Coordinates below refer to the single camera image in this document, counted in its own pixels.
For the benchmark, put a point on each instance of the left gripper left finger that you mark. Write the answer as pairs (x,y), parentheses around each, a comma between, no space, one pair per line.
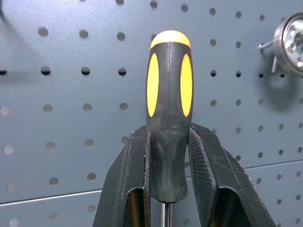
(132,170)

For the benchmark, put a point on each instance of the grey perforated metal pegboard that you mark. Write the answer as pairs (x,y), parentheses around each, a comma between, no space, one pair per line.
(71,59)

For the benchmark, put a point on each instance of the black and orange screwdriver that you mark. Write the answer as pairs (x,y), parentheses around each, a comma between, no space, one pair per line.
(169,106)

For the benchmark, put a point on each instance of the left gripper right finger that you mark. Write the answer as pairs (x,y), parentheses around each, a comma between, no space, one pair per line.
(213,170)

